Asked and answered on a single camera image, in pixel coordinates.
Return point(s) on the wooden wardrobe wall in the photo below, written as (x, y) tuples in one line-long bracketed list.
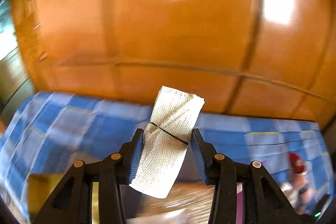
[(260, 58)]

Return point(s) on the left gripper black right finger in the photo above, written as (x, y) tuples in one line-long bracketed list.
[(264, 201)]

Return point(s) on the white sock blue stripe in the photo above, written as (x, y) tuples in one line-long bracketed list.
[(286, 188)]

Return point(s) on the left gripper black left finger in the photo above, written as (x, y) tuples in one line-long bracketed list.
[(71, 199)]

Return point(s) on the beige mesh cloth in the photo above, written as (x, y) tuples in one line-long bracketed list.
[(165, 141)]

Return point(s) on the red christmas sock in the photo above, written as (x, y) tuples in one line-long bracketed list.
[(296, 163)]

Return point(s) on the purple cardboard snack box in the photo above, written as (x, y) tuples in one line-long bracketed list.
[(239, 203)]

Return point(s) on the blue plaid bed sheet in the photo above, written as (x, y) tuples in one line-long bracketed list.
[(48, 128)]

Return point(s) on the ornate silver tissue box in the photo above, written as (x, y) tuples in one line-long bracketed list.
[(185, 203)]

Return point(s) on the pink fluffy dishcloth roll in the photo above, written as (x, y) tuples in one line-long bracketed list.
[(303, 192)]

